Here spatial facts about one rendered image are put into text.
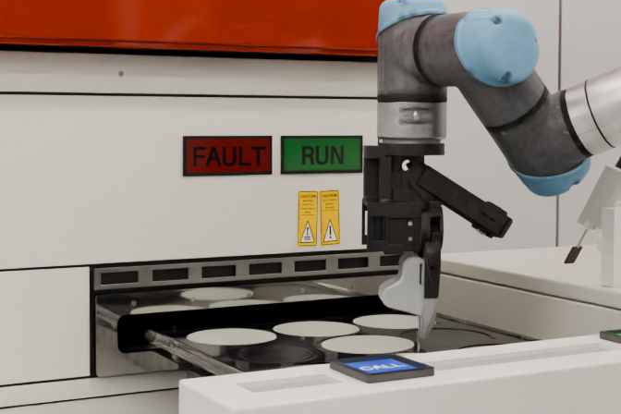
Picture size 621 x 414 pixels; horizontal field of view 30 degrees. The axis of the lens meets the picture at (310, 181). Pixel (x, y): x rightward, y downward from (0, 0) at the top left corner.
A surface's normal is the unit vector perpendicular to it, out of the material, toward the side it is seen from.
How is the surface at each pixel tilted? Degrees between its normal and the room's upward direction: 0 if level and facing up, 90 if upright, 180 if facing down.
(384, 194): 90
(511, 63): 89
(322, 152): 90
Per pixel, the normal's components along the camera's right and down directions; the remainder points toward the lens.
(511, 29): 0.57, 0.05
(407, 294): 0.04, 0.11
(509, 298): -0.88, 0.02
